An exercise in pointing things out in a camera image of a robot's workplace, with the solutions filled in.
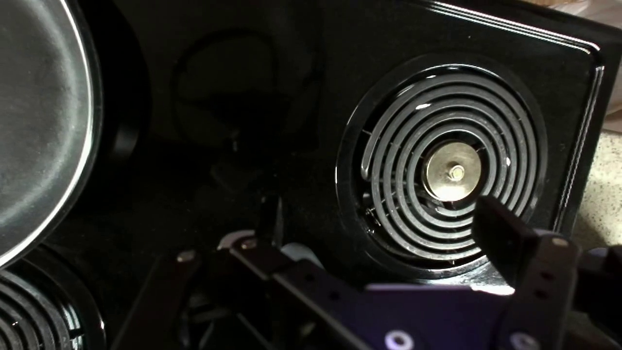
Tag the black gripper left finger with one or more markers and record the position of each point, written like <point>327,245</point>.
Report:
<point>257,294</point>

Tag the black electric stove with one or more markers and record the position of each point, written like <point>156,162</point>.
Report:
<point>244,138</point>

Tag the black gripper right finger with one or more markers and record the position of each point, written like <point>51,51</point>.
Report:
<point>539,267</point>

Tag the black frying pan with lid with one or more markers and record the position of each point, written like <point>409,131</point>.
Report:
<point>73,105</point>

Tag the coil burner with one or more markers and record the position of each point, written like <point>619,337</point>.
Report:
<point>423,146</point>
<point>47,306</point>

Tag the front right coil burner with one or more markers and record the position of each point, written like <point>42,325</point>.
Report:
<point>47,306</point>

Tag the front left coil burner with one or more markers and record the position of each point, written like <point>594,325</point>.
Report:
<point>423,146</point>

